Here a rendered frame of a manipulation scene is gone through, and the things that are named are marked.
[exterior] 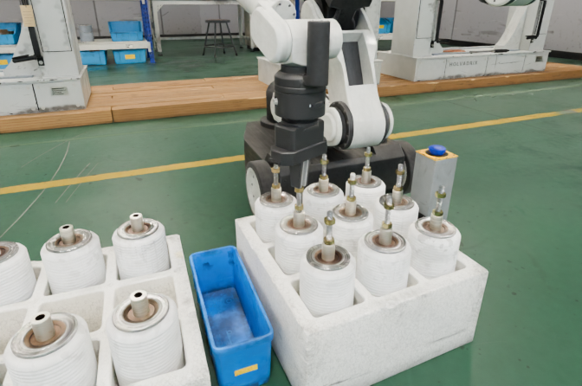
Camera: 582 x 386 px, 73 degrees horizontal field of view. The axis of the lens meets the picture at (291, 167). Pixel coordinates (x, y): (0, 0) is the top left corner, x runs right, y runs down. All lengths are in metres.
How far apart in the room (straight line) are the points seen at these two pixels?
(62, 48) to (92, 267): 1.97
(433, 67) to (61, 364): 3.23
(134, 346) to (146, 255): 0.24
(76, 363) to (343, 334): 0.39
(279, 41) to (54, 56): 2.16
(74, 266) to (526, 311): 0.96
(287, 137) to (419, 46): 2.84
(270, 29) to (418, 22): 2.81
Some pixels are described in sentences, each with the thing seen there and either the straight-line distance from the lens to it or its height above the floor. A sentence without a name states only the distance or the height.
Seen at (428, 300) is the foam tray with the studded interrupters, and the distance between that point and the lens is 0.78.
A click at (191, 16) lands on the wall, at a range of 9.03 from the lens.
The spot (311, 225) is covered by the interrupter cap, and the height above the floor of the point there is 0.25.
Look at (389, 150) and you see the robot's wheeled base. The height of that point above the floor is 0.20.
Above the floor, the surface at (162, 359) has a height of 0.20.
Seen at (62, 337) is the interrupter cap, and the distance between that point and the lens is 0.62.
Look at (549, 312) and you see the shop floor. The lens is 1.12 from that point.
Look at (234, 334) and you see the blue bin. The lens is 0.91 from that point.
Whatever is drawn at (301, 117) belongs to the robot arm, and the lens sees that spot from 0.65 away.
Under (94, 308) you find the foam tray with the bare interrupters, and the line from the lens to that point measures 0.83.
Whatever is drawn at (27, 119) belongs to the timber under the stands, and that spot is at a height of 0.06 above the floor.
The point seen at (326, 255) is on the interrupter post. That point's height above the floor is 0.26.
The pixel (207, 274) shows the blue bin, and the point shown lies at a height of 0.06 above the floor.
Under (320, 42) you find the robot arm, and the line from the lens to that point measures 0.61.
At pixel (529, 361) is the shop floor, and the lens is 0.98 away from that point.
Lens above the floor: 0.65
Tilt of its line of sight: 23 degrees down
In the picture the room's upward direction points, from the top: straight up
